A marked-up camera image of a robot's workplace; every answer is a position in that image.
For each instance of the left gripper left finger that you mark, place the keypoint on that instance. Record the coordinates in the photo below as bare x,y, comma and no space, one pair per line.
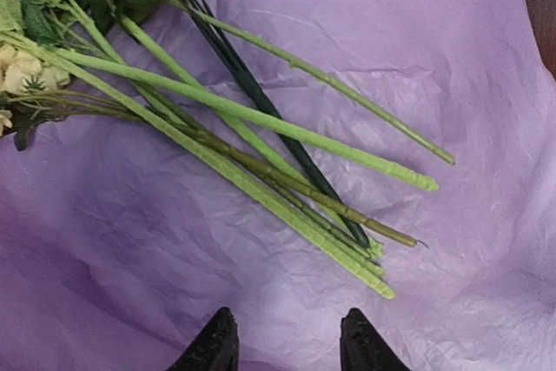
215,348

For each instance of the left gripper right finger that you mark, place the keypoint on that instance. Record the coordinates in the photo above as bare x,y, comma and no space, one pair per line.
363,349

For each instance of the artificial flower bunch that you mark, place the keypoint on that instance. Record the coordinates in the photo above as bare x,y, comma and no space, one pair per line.
64,58

